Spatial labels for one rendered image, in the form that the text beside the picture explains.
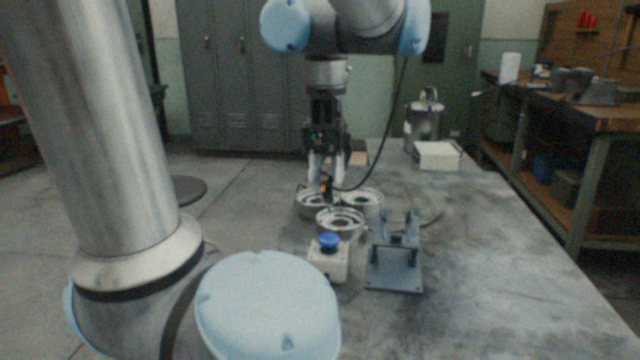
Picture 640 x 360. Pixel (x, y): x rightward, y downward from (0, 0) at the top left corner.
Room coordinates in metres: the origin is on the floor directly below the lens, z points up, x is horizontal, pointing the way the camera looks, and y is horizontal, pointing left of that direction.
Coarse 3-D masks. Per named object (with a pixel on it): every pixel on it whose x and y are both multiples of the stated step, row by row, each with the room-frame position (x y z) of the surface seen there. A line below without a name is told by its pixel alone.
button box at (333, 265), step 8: (312, 248) 0.62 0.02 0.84; (320, 248) 0.62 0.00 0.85; (336, 248) 0.62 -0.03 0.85; (344, 248) 0.62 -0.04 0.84; (312, 256) 0.59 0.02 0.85; (320, 256) 0.59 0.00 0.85; (328, 256) 0.59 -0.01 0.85; (336, 256) 0.59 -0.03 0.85; (344, 256) 0.59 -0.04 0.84; (312, 264) 0.58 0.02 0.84; (320, 264) 0.58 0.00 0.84; (328, 264) 0.58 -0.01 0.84; (336, 264) 0.58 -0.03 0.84; (344, 264) 0.58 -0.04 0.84; (328, 272) 0.58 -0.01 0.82; (336, 272) 0.58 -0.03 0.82; (344, 272) 0.58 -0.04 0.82; (328, 280) 0.57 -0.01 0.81; (336, 280) 0.58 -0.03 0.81; (344, 280) 0.58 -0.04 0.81
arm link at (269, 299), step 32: (256, 256) 0.31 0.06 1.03; (288, 256) 0.31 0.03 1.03; (192, 288) 0.28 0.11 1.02; (224, 288) 0.26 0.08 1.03; (256, 288) 0.26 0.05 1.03; (288, 288) 0.27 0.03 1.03; (320, 288) 0.27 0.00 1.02; (192, 320) 0.25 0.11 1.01; (224, 320) 0.23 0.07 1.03; (256, 320) 0.23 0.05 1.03; (288, 320) 0.23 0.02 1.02; (320, 320) 0.24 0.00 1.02; (160, 352) 0.25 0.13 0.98; (192, 352) 0.24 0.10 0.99; (224, 352) 0.21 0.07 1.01; (256, 352) 0.21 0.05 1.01; (288, 352) 0.21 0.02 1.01; (320, 352) 0.23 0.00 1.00
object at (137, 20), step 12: (132, 0) 4.26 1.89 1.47; (144, 0) 4.23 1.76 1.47; (132, 12) 4.26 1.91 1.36; (144, 12) 4.24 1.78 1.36; (132, 24) 4.26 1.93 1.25; (144, 24) 4.24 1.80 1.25; (144, 36) 4.25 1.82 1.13; (144, 48) 4.25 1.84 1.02; (144, 60) 4.25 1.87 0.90; (156, 60) 4.24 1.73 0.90; (144, 72) 4.26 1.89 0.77; (156, 72) 4.23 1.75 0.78; (156, 84) 4.23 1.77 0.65
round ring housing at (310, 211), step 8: (304, 192) 0.90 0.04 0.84; (312, 192) 0.91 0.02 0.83; (312, 200) 0.88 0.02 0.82; (320, 200) 0.89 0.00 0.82; (336, 200) 0.84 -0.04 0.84; (304, 208) 0.83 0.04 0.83; (312, 208) 0.82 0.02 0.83; (320, 208) 0.82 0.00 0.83; (304, 216) 0.83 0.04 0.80; (312, 216) 0.82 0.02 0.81
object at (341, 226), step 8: (336, 208) 0.80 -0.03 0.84; (344, 208) 0.80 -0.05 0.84; (320, 216) 0.78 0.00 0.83; (328, 216) 0.78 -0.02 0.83; (352, 216) 0.78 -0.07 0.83; (360, 216) 0.77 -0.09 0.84; (320, 224) 0.72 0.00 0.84; (328, 224) 0.74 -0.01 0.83; (336, 224) 0.77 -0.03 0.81; (344, 224) 0.77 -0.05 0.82; (352, 224) 0.74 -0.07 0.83; (360, 224) 0.72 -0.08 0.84; (320, 232) 0.72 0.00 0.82; (328, 232) 0.71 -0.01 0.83; (336, 232) 0.70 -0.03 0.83; (344, 232) 0.70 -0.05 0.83; (352, 232) 0.71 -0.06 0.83; (360, 232) 0.72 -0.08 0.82; (344, 240) 0.70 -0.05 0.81; (352, 240) 0.71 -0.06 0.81
